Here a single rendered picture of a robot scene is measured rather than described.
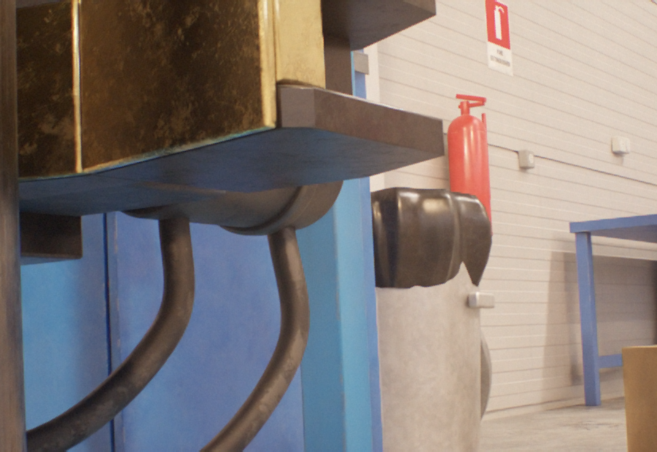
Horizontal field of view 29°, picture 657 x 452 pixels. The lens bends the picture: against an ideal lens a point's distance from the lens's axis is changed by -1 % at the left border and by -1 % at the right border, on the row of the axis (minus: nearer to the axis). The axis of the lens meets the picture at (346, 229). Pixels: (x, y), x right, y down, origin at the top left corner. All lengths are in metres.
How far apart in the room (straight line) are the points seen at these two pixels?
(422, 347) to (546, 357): 3.32
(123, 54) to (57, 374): 1.32
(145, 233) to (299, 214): 0.98
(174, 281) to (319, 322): 0.65
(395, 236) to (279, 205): 1.77
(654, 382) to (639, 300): 4.14
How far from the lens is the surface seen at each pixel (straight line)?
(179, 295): 0.87
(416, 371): 2.75
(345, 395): 1.50
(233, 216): 0.92
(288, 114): 0.57
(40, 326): 1.97
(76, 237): 0.91
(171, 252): 0.88
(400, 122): 0.64
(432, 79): 5.30
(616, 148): 7.07
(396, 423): 2.75
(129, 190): 0.77
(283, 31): 0.58
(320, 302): 1.51
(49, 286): 1.96
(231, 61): 0.58
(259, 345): 2.12
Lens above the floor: 0.34
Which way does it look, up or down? 5 degrees up
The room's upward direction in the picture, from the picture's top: 3 degrees counter-clockwise
